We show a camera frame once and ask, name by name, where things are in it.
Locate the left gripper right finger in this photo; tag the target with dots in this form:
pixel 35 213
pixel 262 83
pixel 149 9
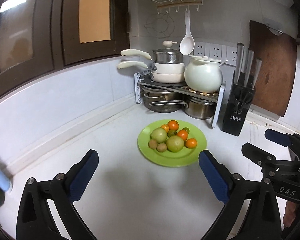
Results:
pixel 262 219

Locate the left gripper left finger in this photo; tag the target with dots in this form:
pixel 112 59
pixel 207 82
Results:
pixel 35 220

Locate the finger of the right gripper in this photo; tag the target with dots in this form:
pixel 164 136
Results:
pixel 260 156
pixel 291 141

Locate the orange tangerine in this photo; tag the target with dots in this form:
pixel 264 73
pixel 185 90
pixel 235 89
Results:
pixel 173 125
pixel 183 134
pixel 165 127
pixel 191 143

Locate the small dark green tomato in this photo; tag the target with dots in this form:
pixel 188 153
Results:
pixel 171 133
pixel 186 129

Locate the large green tomato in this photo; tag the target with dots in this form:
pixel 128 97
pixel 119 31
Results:
pixel 159 135
pixel 175 143

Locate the brown longan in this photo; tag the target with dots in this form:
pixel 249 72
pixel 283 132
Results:
pixel 162 147
pixel 153 144

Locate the right human hand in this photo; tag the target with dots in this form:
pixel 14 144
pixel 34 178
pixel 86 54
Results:
pixel 290 213

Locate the brown wooden cutting board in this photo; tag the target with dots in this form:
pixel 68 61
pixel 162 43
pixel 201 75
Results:
pixel 275 81

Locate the white blue pump bottle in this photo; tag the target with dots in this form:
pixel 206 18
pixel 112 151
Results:
pixel 0 174

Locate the black knife block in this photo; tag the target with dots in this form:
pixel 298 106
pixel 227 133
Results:
pixel 242 90

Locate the steel pot lower right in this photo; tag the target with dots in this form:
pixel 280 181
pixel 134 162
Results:
pixel 199 108

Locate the green plate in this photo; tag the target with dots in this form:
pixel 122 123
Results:
pixel 185 157

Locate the white ceramic pot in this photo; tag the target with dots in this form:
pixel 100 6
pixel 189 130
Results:
pixel 203 74

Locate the grey pot rack shelf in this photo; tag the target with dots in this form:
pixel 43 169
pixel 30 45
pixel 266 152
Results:
pixel 143 78

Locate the steel pot lower left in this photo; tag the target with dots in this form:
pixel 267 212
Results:
pixel 161 100

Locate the cream saucepan stack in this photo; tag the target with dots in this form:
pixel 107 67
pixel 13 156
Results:
pixel 168 72

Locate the white hanging ladle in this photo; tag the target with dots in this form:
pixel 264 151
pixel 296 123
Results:
pixel 187 44

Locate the steel lidded pot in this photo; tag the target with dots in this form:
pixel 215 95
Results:
pixel 167 54

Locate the dark wooden wall cabinet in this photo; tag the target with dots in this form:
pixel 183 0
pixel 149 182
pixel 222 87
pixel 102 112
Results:
pixel 38 37

